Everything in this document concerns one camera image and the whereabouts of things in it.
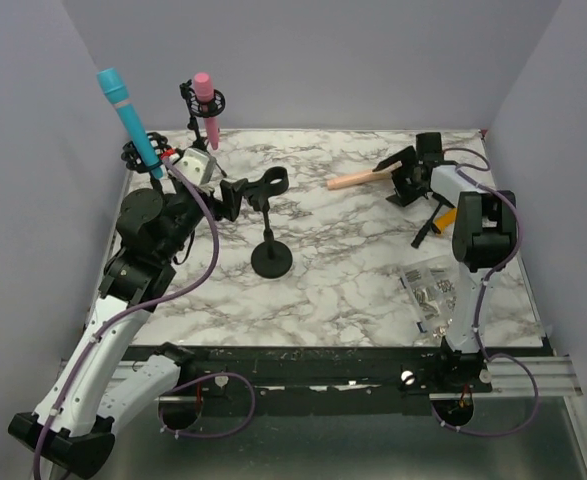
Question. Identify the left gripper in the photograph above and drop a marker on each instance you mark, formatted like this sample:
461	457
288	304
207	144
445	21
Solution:
232	194

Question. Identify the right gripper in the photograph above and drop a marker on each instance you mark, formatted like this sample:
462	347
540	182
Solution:
403	195

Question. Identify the beige microphone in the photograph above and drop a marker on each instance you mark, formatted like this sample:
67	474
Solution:
355	179

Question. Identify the black clip mic stand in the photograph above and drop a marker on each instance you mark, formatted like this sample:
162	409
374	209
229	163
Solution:
271	259

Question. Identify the black shock-mount mic stand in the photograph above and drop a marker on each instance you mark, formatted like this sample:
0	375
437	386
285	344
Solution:
134	162

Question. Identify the blue microphone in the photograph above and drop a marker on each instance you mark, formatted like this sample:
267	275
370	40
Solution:
116	92

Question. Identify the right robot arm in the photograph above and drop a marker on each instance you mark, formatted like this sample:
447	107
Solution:
485	239

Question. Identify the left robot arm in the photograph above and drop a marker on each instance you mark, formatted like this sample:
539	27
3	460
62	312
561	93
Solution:
74	428

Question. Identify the black tripod mic stand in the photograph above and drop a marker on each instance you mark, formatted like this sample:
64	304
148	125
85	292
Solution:
196	122

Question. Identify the pink microphone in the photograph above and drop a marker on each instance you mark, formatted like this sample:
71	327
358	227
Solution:
205	95

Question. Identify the clear plastic parts box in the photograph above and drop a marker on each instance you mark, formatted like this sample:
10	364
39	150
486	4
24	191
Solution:
431	287

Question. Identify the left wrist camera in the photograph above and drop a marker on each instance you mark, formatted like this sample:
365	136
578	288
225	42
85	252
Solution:
196	165

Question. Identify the orange handled tool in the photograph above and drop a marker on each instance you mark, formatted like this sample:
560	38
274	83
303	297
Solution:
442	217

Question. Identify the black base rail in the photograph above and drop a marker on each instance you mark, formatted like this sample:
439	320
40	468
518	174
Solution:
330	381

